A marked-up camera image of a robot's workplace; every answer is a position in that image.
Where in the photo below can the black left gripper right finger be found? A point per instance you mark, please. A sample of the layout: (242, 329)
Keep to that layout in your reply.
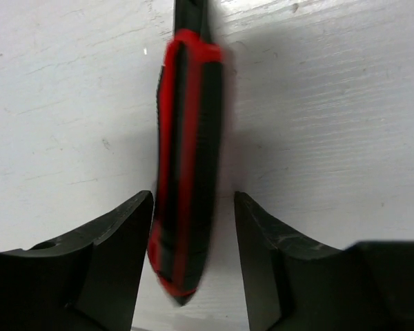
(293, 282)

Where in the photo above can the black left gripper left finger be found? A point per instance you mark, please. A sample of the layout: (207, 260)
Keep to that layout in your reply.
(85, 279)

